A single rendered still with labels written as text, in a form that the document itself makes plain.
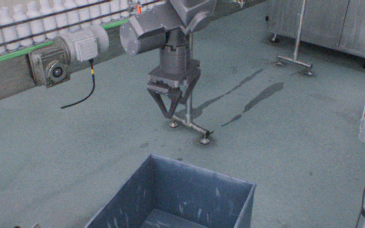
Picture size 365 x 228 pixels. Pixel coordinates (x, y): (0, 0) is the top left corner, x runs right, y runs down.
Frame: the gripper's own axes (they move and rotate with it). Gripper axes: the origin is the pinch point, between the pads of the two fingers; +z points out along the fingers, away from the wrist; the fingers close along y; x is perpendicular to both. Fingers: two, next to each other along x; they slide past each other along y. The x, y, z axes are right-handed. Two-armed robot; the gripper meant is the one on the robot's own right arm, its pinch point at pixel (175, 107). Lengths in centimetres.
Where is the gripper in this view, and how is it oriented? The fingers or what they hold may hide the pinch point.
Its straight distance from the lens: 80.1
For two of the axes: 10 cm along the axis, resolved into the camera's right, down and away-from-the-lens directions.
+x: 9.0, 2.4, -3.8
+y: -4.4, 4.8, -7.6
